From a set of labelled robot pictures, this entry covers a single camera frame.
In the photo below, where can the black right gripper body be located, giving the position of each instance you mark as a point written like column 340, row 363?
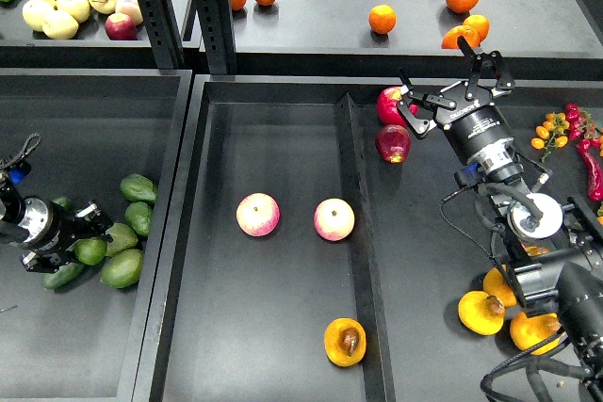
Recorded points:
column 474, row 128

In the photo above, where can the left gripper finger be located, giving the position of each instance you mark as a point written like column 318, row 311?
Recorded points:
column 90, row 221
column 33, row 261

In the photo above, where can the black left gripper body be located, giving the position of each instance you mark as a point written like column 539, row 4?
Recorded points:
column 47, row 225

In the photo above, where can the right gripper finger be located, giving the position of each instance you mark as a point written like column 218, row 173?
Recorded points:
column 412, row 101
column 486, row 63

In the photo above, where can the green avocado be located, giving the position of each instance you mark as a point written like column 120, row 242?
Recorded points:
column 90, row 251

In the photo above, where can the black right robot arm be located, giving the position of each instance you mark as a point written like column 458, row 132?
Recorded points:
column 553, row 250

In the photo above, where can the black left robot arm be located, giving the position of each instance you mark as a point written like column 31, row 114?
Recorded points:
column 13, row 170

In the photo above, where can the avocado far left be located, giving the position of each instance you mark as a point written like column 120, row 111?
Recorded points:
column 64, row 202

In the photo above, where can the avocado upper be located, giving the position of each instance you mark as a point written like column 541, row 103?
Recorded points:
column 136, row 187

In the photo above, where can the avocado large lower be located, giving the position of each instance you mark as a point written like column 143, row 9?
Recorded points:
column 123, row 269

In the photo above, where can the yellow pear middle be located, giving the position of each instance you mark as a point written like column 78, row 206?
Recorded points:
column 481, row 313

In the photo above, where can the red apple upper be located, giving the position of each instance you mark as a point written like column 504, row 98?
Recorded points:
column 386, row 106

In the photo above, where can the orange right small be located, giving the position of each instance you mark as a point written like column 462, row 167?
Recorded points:
column 480, row 24

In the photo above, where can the orange right front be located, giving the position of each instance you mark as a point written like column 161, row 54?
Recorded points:
column 469, row 33

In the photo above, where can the dark red apple lower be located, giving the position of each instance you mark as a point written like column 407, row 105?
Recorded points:
column 393, row 143

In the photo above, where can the orange cherry tomato bunch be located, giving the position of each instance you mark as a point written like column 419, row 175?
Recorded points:
column 550, row 135

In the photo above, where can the orange centre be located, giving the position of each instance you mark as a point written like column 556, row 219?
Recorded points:
column 382, row 19

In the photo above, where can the black left tray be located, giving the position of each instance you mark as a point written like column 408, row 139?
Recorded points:
column 83, row 343

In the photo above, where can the black tray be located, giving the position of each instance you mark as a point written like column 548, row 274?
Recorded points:
column 242, row 318
column 83, row 343

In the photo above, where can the red cherry tomato bunch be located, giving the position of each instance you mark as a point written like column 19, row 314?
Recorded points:
column 582, row 125

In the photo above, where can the red chili pepper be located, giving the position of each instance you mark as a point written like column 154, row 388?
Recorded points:
column 594, row 174

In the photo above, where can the pink apple right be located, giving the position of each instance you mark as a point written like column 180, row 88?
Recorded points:
column 334, row 219

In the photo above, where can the pink apple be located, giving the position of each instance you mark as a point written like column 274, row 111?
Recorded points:
column 334, row 219
column 258, row 214

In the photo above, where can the pink apple left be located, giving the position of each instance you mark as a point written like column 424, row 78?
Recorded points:
column 258, row 214

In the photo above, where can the red apple on shelf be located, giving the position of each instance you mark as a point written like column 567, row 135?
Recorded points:
column 119, row 26

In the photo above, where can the yellow apple front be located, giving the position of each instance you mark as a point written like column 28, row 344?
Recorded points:
column 59, row 25

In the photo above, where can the black centre tray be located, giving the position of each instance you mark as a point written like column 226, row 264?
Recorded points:
column 242, row 318

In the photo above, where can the yellow apple centre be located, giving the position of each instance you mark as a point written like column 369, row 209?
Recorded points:
column 79, row 9

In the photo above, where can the yellow apple with stem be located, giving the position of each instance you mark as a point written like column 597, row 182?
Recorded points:
column 106, row 7

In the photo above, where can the pale pink peach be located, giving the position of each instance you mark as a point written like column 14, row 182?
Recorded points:
column 130, row 8

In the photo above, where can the black shelf post right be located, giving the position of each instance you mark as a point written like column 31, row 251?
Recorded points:
column 216, row 22

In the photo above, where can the black shelf post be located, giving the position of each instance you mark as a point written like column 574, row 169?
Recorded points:
column 161, row 27
column 216, row 22

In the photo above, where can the black shelf post left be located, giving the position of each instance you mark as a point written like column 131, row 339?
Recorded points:
column 161, row 27

